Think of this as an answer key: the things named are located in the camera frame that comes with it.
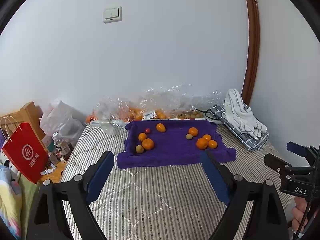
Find clear plastic wrap roll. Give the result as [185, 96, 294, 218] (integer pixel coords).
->
[89, 119, 126, 127]

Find red paper shopping bag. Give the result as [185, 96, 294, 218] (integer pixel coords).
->
[1, 122, 48, 184]

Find right hand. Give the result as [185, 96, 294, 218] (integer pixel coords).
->
[291, 197, 307, 232]

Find brown wooden door frame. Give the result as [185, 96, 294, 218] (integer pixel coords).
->
[241, 0, 260, 105]

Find black cable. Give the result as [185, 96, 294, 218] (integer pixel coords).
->
[195, 108, 222, 121]

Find plastic water bottle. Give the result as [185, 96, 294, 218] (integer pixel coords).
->
[53, 132, 70, 155]

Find purple towel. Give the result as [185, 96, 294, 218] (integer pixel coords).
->
[117, 120, 236, 169]

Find colourful blanket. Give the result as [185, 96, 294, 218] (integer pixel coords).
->
[1, 165, 39, 239]

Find grey checked cloth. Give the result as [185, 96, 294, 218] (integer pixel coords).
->
[208, 104, 270, 152]

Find small yellow-green fruit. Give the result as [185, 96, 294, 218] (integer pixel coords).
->
[136, 145, 144, 154]

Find wooden bedside furniture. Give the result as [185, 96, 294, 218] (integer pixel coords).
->
[0, 101, 68, 184]

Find orange mandarin right edge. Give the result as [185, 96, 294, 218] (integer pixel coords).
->
[208, 140, 218, 149]

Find oval orange kumquat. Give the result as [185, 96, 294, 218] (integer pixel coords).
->
[156, 123, 166, 133]

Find white translucent plastic bag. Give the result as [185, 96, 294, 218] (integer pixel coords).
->
[40, 100, 85, 147]

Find clear plastic fruit bag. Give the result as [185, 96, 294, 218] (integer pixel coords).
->
[86, 84, 223, 135]

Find large mandarin orange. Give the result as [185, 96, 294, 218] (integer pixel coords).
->
[196, 138, 208, 150]

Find round orange mandarin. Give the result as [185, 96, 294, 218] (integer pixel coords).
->
[188, 127, 199, 137]

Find white striped towel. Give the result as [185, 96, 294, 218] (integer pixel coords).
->
[222, 88, 267, 140]

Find white wall switch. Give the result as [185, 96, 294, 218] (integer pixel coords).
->
[103, 5, 122, 24]

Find small orange mandarin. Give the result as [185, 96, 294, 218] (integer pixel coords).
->
[203, 134, 212, 141]

